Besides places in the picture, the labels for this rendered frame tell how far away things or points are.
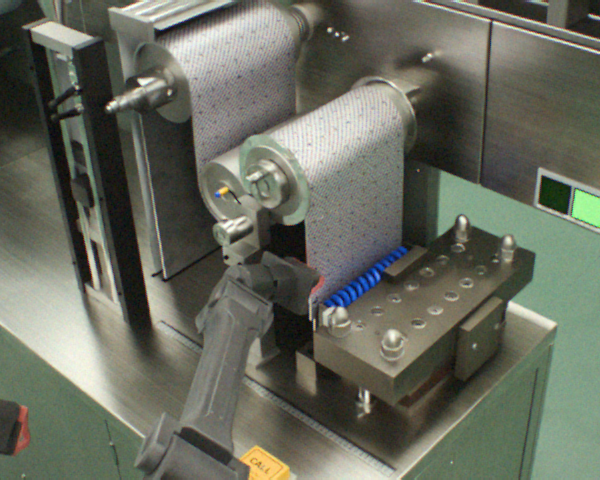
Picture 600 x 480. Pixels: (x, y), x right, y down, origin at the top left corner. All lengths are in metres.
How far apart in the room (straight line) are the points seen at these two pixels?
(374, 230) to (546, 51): 0.41
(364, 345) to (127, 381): 0.42
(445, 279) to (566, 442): 1.26
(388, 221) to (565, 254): 1.91
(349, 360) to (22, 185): 1.04
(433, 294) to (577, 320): 1.65
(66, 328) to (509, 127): 0.86
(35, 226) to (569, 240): 2.10
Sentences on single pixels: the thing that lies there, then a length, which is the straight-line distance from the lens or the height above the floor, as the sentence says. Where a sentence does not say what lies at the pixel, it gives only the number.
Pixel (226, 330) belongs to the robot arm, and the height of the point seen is 1.23.
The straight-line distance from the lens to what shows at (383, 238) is 1.56.
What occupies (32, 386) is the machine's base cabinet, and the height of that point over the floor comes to 0.71.
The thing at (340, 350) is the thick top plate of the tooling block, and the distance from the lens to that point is 1.41.
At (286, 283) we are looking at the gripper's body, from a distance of 1.35.
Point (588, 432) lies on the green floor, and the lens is 2.76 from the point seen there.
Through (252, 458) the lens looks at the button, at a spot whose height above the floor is 0.92.
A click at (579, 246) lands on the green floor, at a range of 3.46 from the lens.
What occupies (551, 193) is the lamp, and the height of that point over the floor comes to 1.19.
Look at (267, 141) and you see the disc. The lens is 1.35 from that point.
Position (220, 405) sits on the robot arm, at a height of 1.26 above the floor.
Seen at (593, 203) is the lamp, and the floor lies 1.20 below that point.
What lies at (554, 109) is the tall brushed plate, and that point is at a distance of 1.43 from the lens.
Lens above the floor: 1.97
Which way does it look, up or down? 35 degrees down
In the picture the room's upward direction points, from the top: 3 degrees counter-clockwise
